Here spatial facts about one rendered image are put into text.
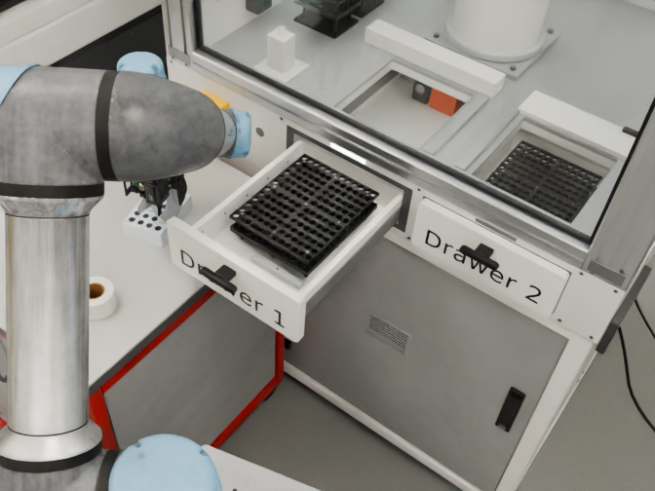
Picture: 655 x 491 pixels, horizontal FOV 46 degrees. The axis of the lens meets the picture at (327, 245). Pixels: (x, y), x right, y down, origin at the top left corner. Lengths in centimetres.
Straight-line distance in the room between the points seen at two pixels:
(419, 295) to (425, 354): 18
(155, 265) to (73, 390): 65
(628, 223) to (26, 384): 87
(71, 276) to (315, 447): 137
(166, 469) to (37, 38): 124
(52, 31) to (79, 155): 114
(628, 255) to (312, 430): 114
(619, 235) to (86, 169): 81
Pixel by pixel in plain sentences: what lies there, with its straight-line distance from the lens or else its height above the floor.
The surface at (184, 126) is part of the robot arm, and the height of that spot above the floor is 138.
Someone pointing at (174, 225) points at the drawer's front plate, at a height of 93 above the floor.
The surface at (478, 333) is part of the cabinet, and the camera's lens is 159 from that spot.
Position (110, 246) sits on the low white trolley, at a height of 76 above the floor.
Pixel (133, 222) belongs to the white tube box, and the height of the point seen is 80.
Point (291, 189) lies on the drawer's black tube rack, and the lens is 143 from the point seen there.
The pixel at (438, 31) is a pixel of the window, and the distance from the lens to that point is 125.
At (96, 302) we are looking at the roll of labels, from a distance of 141.
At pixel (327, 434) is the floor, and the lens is 215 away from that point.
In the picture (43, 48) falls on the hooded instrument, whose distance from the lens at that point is 193.
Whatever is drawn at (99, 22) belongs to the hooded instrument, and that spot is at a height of 84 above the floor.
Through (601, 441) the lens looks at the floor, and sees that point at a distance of 232.
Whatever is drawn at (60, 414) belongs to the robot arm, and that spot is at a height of 114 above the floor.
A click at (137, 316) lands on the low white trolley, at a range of 143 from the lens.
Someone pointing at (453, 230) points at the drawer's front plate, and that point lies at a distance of 139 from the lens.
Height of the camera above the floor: 188
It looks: 47 degrees down
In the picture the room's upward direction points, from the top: 5 degrees clockwise
